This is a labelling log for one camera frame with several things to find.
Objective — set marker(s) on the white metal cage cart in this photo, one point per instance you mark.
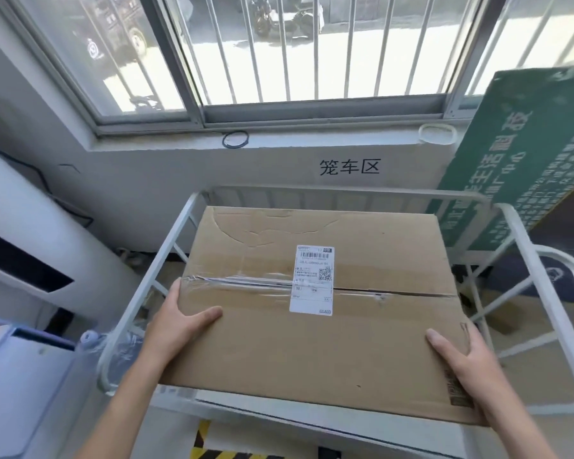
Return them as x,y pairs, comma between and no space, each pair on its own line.
545,291

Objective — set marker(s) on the person's left thumb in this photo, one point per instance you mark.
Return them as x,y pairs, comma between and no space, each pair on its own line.
202,315

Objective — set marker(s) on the parked dark vehicle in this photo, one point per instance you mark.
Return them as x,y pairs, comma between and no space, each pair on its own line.
100,28

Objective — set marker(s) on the white standing air conditioner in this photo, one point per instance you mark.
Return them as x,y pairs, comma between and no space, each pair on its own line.
33,238

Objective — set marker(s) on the brown cardboard box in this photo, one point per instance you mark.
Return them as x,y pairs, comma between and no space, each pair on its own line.
315,339

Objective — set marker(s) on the person's right hand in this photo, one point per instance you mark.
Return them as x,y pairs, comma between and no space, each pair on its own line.
464,365

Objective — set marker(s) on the white tape roll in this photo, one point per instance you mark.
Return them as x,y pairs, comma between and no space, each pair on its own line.
437,133

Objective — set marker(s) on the parked scooter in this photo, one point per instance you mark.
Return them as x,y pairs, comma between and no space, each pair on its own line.
287,14

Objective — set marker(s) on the person's left forearm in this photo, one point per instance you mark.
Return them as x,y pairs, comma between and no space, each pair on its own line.
103,406

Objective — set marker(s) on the white plastic container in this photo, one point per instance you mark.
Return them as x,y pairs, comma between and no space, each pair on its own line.
24,377

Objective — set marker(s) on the black rubber band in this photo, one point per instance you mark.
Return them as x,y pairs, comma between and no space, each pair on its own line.
235,139

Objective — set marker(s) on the person's right thumb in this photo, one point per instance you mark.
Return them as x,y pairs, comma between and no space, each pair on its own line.
444,346

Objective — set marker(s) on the white window security bars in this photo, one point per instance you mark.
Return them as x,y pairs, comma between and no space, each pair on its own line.
315,42

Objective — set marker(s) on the person's left hand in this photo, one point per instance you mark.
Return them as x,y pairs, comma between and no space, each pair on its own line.
172,320

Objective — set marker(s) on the grey sliding window frame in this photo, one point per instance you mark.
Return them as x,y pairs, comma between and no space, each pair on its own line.
229,112

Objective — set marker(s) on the white shipping label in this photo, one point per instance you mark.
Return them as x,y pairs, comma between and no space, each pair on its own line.
312,279

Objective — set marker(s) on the green printed sign board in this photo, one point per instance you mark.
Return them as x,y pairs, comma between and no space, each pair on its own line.
521,152

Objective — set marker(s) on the person's right forearm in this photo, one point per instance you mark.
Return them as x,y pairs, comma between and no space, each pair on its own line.
521,411

